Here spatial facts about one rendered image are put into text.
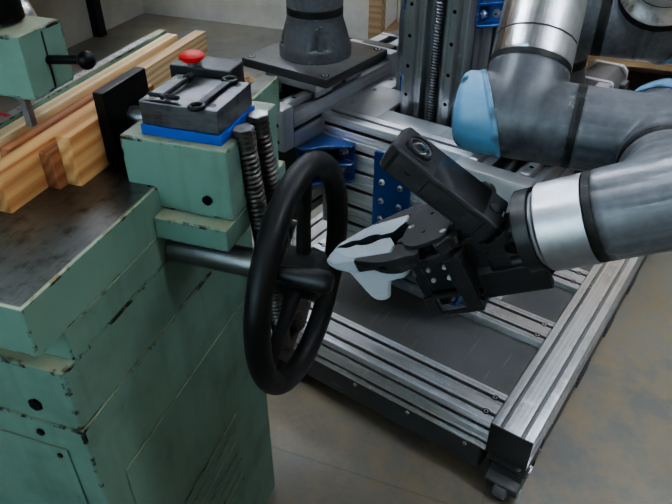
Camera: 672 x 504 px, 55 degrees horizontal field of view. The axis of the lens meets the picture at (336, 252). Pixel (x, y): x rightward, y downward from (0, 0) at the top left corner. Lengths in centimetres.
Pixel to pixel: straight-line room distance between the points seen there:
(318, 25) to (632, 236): 95
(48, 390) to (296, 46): 87
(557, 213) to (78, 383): 50
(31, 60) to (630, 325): 173
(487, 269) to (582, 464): 113
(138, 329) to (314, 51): 75
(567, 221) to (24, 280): 49
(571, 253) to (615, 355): 144
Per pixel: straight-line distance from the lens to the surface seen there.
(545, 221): 53
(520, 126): 60
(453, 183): 55
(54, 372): 72
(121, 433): 85
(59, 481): 89
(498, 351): 157
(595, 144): 60
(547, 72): 61
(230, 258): 78
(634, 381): 191
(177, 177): 76
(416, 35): 134
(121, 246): 74
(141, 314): 81
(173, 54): 109
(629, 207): 52
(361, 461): 158
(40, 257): 70
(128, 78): 84
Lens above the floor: 128
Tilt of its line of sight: 36 degrees down
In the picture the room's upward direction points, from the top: straight up
